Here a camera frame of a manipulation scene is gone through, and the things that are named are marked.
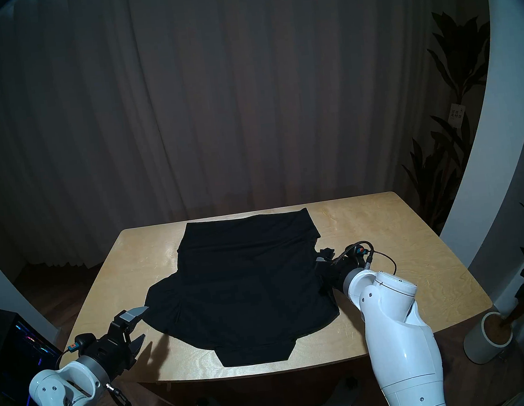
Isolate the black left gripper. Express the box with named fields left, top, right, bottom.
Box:
left=78, top=305, right=158, bottom=386

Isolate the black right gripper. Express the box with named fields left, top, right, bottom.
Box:
left=314, top=250, right=362, bottom=294

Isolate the black t-shirt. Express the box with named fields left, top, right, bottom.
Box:
left=132, top=204, right=351, bottom=377

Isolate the light wooden table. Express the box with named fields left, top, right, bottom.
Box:
left=44, top=182, right=503, bottom=406

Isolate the black computer tower with lights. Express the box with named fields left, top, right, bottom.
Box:
left=0, top=301, right=68, bottom=406

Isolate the white cylindrical plant pot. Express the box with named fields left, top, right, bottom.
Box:
left=460, top=309, right=516, bottom=367

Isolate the brown pleated curtain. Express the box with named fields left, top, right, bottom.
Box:
left=0, top=0, right=513, bottom=278

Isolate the white paper plant label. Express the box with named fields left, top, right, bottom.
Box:
left=448, top=102, right=468, bottom=130

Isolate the tall dark leafy plant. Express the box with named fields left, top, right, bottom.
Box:
left=384, top=5, right=514, bottom=236

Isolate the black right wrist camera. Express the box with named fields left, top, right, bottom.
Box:
left=341, top=239, right=377, bottom=272

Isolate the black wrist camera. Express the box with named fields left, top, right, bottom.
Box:
left=68, top=332, right=99, bottom=357
left=341, top=239, right=377, bottom=272

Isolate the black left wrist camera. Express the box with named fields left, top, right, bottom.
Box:
left=68, top=332, right=99, bottom=357

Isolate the black right camera cable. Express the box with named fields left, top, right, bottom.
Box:
left=372, top=248, right=399, bottom=279

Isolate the black camera cable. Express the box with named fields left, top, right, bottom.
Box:
left=53, top=346, right=80, bottom=371
left=372, top=248, right=399, bottom=279

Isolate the black left wrist cable loop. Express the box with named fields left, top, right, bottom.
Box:
left=104, top=379, right=133, bottom=406

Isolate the black left camera cable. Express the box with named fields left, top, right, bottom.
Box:
left=53, top=346, right=80, bottom=371

